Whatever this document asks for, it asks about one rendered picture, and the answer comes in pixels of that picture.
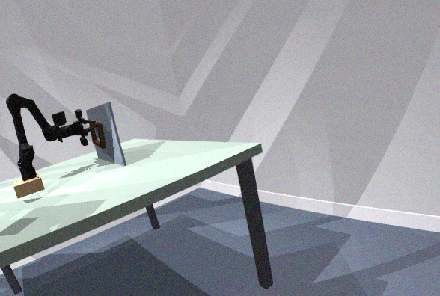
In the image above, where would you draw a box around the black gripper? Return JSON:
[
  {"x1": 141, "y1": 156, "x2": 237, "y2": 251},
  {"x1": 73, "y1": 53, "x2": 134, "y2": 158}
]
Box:
[{"x1": 68, "y1": 109, "x2": 96, "y2": 146}]

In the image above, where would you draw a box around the brown wooden picture frame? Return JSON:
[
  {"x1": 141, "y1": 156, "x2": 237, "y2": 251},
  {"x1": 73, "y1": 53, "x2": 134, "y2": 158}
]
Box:
[{"x1": 89, "y1": 121, "x2": 106, "y2": 149}]

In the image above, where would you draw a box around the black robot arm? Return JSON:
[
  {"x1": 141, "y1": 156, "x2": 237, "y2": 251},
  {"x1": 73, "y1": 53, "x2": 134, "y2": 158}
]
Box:
[{"x1": 6, "y1": 93, "x2": 84, "y2": 182}]

